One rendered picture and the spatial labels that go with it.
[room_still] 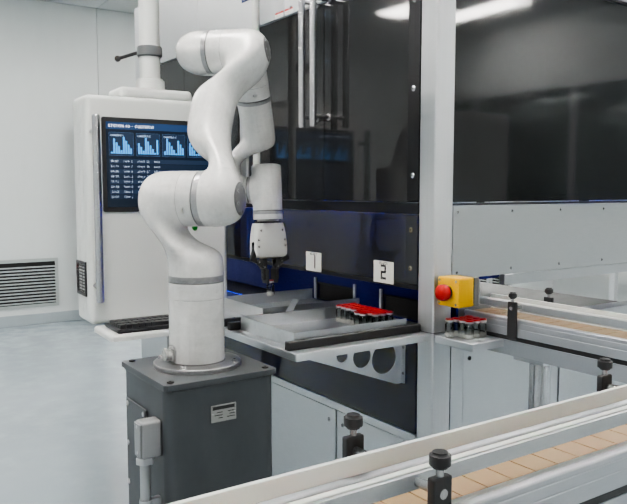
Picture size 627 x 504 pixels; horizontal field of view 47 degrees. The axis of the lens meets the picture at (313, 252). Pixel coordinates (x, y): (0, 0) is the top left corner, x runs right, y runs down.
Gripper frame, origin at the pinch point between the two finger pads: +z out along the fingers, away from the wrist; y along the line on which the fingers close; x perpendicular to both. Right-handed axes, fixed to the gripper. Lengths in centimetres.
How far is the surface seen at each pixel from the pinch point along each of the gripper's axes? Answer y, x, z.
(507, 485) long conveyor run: 38, 127, 12
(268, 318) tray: 7.1, 12.1, 10.2
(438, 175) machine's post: -25, 44, -26
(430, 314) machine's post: -23.7, 41.5, 9.1
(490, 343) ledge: -31, 55, 15
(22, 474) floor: 48, -150, 93
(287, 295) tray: -18.1, -23.4, 9.2
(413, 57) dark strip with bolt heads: -24, 36, -56
